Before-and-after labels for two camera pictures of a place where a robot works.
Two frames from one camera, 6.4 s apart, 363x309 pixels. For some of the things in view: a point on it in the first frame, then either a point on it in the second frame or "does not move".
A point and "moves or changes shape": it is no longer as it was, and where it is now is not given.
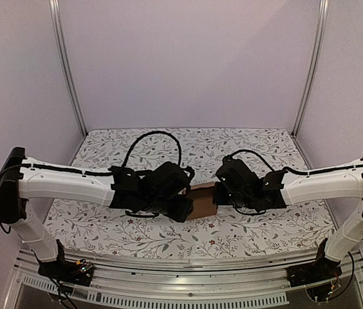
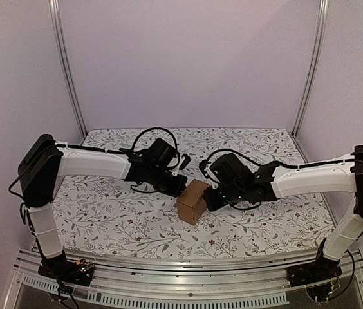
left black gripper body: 177,214 -> 167,187
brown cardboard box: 202,196 moves or changes shape
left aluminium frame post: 56,23 does not move
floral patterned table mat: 69,224 does not move
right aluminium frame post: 323,11 does not move
